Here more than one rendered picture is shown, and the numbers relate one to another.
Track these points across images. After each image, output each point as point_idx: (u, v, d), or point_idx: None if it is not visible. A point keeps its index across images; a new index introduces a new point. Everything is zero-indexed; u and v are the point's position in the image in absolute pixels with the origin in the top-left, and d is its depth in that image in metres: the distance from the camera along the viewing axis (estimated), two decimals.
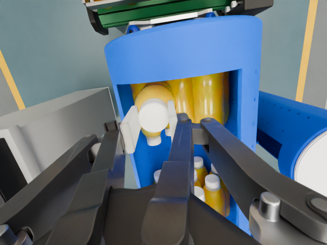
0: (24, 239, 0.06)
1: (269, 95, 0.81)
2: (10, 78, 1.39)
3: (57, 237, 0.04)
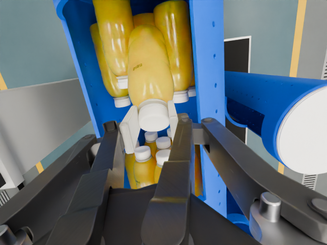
0: (23, 239, 0.06)
1: (256, 74, 0.78)
2: None
3: (57, 237, 0.04)
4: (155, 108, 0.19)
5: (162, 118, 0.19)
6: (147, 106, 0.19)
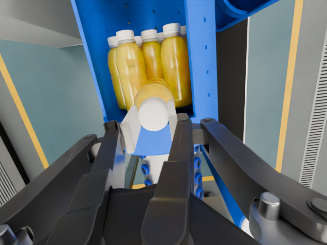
0: (24, 239, 0.06)
1: None
2: None
3: (57, 237, 0.04)
4: None
5: None
6: None
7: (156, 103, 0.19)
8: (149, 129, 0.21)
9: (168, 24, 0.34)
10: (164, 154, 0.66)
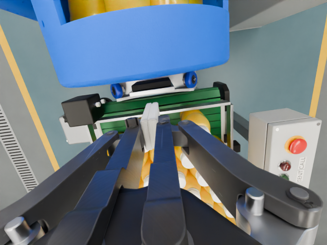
0: (37, 233, 0.06)
1: (27, 14, 0.65)
2: (323, 43, 1.29)
3: (59, 236, 0.04)
4: None
5: None
6: None
7: None
8: None
9: None
10: None
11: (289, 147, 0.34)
